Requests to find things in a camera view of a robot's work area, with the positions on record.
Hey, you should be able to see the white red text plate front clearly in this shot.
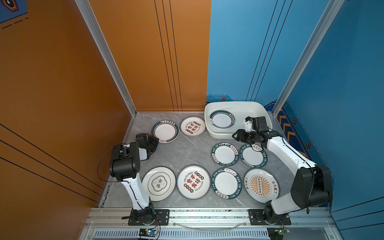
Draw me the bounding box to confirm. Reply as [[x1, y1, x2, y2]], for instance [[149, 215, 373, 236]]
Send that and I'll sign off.
[[177, 165, 211, 200]]

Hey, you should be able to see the aluminium corner post left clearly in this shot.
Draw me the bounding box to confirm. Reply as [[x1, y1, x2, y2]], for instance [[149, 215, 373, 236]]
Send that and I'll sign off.
[[75, 0, 137, 117]]

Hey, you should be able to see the green red ring plate back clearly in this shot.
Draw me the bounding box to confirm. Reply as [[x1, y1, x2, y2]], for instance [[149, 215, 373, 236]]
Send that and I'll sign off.
[[152, 120, 180, 144]]

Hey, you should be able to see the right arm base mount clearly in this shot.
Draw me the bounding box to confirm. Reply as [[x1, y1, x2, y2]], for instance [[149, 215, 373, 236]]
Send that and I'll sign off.
[[248, 207, 292, 226]]

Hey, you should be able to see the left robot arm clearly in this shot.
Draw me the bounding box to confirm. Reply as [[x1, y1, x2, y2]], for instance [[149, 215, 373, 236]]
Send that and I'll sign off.
[[109, 133, 159, 215]]

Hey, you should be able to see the white flower outline plate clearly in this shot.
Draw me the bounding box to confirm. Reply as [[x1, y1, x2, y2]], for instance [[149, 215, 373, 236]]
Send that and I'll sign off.
[[142, 167, 176, 202]]

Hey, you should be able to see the aluminium front rail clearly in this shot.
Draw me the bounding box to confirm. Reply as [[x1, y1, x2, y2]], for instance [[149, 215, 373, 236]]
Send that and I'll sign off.
[[84, 207, 336, 229]]

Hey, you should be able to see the aluminium corner post right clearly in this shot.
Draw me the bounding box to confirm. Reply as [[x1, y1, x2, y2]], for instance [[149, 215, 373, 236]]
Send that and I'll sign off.
[[272, 0, 345, 117]]

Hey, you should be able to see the green rim plate front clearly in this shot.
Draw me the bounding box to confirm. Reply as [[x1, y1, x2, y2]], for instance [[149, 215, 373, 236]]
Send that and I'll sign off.
[[211, 168, 243, 200]]

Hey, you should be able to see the white red text plate back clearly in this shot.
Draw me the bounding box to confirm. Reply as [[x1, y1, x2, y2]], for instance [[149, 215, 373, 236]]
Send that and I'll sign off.
[[180, 116, 206, 137]]

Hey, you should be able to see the white plastic bin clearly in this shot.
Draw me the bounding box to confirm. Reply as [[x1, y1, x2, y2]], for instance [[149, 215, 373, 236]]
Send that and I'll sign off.
[[204, 101, 273, 140]]

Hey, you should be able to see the orange sunburst plate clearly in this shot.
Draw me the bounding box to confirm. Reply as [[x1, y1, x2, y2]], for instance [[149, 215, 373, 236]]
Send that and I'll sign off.
[[244, 169, 280, 204]]

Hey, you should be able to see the white red text plate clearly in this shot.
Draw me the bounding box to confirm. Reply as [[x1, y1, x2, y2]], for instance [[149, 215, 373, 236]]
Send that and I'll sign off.
[[180, 116, 206, 137], [177, 165, 211, 200]]

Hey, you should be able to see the green rim plate upper middle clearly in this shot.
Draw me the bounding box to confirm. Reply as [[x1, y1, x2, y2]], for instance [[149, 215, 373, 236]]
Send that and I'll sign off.
[[211, 142, 239, 167]]

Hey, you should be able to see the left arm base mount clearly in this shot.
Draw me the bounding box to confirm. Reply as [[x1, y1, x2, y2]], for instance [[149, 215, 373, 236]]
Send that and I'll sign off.
[[128, 208, 170, 226]]

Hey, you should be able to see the green rim plate upper right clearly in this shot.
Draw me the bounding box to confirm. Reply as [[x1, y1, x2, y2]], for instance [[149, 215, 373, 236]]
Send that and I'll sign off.
[[240, 144, 268, 168]]

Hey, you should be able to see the green rim plate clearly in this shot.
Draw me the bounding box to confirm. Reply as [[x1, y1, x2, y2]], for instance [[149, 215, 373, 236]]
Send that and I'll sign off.
[[211, 168, 243, 200], [240, 144, 268, 168], [211, 142, 239, 167]]

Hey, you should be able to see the circuit board right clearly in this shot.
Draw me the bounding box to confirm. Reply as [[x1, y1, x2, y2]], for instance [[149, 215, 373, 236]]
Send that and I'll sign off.
[[267, 228, 291, 240]]

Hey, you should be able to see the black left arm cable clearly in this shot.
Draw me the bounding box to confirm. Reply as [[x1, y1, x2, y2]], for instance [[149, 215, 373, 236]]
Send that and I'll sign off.
[[96, 142, 130, 183]]

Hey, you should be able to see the green red ring plate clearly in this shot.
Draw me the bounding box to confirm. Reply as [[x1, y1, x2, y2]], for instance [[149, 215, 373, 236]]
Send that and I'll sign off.
[[210, 110, 236, 129], [152, 120, 180, 144]]

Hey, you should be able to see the green circuit board left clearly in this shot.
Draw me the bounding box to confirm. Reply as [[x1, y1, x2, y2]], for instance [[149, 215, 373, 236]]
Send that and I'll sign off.
[[138, 229, 159, 240]]

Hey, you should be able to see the aluminium corner post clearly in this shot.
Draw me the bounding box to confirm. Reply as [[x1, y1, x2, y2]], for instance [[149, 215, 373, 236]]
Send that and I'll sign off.
[[272, 0, 345, 117], [75, 0, 137, 117]]

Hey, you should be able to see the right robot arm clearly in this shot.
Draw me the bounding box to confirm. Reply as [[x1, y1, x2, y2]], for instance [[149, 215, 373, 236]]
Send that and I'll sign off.
[[232, 129, 333, 218]]

